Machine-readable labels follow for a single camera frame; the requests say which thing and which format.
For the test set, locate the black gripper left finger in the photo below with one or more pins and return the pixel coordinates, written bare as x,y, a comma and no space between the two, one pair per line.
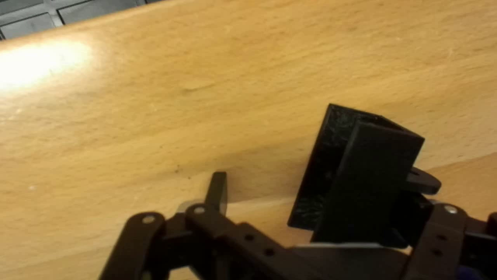
204,241

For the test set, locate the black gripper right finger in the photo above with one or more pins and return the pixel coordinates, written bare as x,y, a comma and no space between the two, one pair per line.
448,245

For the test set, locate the tall black bracket part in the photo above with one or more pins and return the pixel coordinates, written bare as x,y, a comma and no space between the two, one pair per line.
361,183

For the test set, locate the closed cabinet drawers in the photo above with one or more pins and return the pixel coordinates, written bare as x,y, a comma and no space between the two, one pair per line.
22,18

